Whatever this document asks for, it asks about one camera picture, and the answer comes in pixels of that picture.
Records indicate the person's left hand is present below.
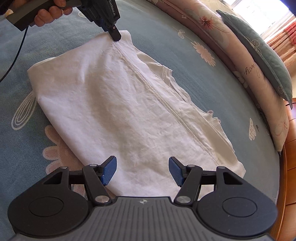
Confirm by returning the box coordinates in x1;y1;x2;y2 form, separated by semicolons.
34;0;73;27

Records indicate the grey-green cushion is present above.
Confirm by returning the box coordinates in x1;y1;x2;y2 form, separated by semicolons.
216;9;292;107

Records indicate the white long-sleeve printed shirt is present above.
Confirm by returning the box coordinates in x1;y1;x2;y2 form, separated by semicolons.
28;31;246;197

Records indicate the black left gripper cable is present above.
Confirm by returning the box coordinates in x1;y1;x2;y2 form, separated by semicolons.
0;26;30;83

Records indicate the blue floral bed sheet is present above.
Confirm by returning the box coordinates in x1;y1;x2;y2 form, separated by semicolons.
1;1;280;240

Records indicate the pink floral pillow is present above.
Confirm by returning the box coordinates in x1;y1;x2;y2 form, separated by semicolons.
151;1;289;152

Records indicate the striped window curtain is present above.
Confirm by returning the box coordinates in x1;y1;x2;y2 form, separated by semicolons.
267;19;295;72

